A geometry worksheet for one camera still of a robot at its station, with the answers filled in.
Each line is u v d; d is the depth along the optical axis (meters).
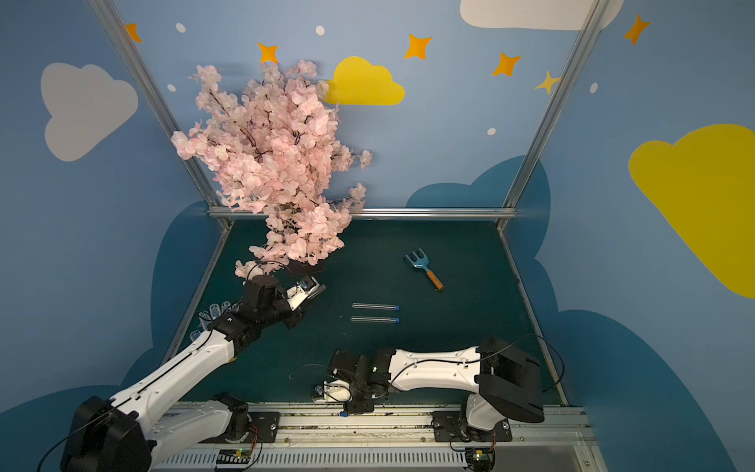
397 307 0.96
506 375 0.45
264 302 0.64
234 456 0.73
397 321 0.93
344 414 0.77
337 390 0.66
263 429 0.73
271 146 0.67
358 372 0.59
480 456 0.73
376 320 0.95
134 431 0.39
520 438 0.74
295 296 0.71
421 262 1.08
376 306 0.98
